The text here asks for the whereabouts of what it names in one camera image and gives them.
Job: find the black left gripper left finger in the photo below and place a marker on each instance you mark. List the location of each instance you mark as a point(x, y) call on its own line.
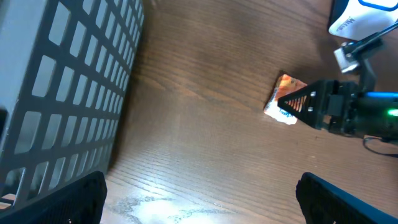
point(80, 202)

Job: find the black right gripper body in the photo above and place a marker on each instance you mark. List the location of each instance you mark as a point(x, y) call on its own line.
point(355, 113)

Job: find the small orange packet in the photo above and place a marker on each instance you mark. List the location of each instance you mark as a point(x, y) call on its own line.
point(285, 85)

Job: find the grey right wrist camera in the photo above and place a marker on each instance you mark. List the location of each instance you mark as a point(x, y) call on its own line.
point(345, 57)

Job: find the white barcode scanner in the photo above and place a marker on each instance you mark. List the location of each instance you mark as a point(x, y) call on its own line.
point(358, 19)

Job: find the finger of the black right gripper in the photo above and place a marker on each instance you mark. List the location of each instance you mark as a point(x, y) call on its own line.
point(321, 98)

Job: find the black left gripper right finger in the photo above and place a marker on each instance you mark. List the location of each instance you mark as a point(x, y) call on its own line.
point(323, 202)

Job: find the grey plastic mesh basket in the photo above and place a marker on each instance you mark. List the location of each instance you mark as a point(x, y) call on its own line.
point(65, 68)

